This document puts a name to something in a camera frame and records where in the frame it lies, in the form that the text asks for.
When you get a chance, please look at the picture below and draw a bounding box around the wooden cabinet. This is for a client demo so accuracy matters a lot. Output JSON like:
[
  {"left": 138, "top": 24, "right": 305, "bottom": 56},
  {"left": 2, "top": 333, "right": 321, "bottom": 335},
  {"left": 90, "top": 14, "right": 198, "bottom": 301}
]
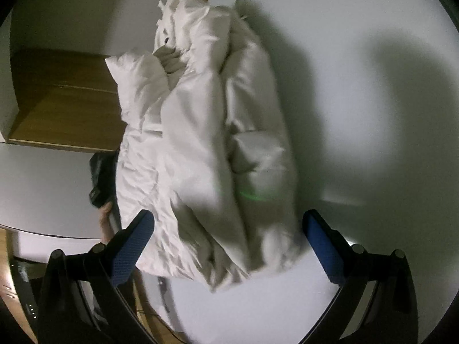
[{"left": 8, "top": 48, "right": 128, "bottom": 152}]

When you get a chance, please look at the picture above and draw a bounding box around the white table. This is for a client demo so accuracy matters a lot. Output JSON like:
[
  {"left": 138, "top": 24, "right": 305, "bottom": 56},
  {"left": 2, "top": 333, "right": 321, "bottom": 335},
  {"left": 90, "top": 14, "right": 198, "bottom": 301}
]
[{"left": 0, "top": 142, "right": 120, "bottom": 260}]

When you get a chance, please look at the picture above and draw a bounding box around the black electronic device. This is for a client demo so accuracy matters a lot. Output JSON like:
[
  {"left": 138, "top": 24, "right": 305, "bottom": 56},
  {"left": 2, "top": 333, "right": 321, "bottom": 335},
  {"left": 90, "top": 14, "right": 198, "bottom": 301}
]
[{"left": 10, "top": 261, "right": 41, "bottom": 332}]

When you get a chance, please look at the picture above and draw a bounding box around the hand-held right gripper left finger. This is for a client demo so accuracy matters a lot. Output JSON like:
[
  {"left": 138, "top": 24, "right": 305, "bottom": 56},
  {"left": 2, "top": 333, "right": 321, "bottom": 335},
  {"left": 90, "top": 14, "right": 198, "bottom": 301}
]
[{"left": 37, "top": 209, "right": 159, "bottom": 344}]

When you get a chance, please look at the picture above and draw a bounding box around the person's left hand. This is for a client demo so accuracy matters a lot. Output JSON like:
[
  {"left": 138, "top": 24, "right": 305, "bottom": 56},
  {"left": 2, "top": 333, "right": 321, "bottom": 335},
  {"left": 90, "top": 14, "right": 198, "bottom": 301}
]
[{"left": 99, "top": 202, "right": 121, "bottom": 244}]

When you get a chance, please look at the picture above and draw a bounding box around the white quilted jacket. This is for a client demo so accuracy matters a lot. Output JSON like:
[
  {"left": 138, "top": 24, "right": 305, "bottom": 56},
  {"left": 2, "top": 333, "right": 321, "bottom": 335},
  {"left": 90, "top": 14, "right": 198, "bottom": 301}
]
[{"left": 105, "top": 0, "right": 305, "bottom": 293}]

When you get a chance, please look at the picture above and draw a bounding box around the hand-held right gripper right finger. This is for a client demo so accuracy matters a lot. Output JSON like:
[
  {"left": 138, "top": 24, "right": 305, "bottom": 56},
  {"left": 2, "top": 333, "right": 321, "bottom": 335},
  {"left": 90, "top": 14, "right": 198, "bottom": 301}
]
[{"left": 302, "top": 209, "right": 419, "bottom": 344}]

